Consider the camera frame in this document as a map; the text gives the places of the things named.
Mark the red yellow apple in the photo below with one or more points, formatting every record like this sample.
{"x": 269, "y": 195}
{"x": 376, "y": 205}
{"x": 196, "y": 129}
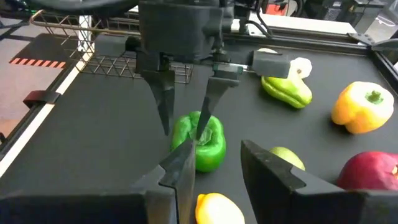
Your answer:
{"x": 370, "y": 171}

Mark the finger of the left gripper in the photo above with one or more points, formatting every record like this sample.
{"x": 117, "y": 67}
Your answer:
{"x": 163, "y": 93}
{"x": 214, "y": 93}

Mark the green lime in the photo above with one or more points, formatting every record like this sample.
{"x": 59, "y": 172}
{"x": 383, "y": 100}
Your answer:
{"x": 289, "y": 157}

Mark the black orange round device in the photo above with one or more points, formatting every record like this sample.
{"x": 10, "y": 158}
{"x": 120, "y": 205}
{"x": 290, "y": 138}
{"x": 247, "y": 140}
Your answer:
{"x": 276, "y": 8}

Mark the white garlic bulb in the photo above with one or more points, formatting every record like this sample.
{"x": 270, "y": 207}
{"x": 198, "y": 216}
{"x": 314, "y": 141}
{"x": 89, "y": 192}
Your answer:
{"x": 303, "y": 65}

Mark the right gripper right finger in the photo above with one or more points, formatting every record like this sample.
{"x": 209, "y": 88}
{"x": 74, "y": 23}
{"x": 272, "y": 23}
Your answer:
{"x": 273, "y": 193}

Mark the yellow bell pepper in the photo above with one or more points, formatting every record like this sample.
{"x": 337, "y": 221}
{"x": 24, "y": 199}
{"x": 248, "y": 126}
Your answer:
{"x": 357, "y": 112}

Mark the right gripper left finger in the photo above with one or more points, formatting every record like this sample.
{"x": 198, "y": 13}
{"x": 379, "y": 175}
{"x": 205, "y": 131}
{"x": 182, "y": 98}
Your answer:
{"x": 183, "y": 174}

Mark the dark green bell pepper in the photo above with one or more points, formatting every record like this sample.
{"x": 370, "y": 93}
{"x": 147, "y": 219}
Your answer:
{"x": 211, "y": 152}

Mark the yellow lemon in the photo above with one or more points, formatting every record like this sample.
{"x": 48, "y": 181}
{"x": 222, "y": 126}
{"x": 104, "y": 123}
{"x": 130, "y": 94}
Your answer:
{"x": 217, "y": 211}

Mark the light green chayote squash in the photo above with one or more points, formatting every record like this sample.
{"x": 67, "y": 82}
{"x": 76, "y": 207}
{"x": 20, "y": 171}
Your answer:
{"x": 289, "y": 91}

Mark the black clamp bracket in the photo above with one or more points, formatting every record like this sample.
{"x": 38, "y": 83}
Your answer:
{"x": 40, "y": 98}

